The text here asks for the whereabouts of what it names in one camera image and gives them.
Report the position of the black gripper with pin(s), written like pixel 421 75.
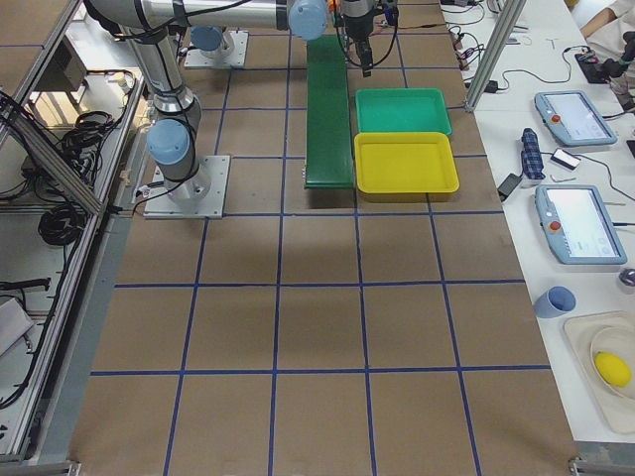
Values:
pixel 358 26

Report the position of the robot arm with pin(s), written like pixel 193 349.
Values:
pixel 213 42
pixel 337 33

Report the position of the green plastic tray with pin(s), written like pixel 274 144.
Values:
pixel 383 110

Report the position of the green conveyor belt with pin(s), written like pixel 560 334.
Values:
pixel 327 114

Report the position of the yellow plastic tray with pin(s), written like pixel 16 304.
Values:
pixel 404 163

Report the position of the black power adapter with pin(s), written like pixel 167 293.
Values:
pixel 508 185

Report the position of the blue plaid folded umbrella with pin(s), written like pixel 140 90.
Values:
pixel 531 157

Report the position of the upper teach pendant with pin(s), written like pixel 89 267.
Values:
pixel 572 119

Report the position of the teach pendant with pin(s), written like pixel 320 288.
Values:
pixel 577 226
pixel 572 119

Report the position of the lower teach pendant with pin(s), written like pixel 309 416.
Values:
pixel 577 226

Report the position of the light blue cup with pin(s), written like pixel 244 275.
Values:
pixel 555 302

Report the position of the beige tray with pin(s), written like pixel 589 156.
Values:
pixel 618 412

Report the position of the white bowl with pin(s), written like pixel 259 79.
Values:
pixel 618 341

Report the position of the yellow lemon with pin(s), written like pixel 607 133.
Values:
pixel 612 369

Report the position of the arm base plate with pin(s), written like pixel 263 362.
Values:
pixel 196 60
pixel 200 197

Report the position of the aluminium frame post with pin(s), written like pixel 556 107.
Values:
pixel 497 41

